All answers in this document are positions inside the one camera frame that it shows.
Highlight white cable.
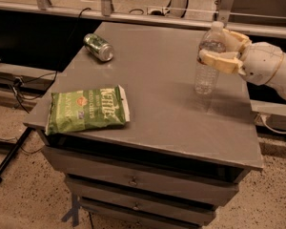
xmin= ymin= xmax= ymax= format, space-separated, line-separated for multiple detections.
xmin=258 ymin=113 xmax=286 ymax=135

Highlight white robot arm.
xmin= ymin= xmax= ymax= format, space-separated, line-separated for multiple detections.
xmin=198 ymin=29 xmax=286 ymax=100

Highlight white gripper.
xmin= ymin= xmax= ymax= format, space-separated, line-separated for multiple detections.
xmin=198 ymin=29 xmax=283 ymax=86

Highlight black cable bundle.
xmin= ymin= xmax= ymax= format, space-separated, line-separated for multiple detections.
xmin=8 ymin=70 xmax=59 ymax=113

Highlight black metal stand leg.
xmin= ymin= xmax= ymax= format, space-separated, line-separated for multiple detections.
xmin=0 ymin=128 xmax=32 ymax=183

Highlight green Kettle chips bag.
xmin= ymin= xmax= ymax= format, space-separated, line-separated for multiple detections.
xmin=45 ymin=85 xmax=130 ymax=135

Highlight white power strip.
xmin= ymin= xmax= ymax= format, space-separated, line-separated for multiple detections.
xmin=147 ymin=7 xmax=167 ymax=16

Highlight green soda can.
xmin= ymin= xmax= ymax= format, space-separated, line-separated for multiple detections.
xmin=83 ymin=33 xmax=114 ymax=62

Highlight grey drawer cabinet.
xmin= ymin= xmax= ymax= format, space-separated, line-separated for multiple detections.
xmin=23 ymin=21 xmax=264 ymax=229

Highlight clear plastic water bottle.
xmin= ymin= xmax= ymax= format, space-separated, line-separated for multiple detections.
xmin=194 ymin=21 xmax=226 ymax=94

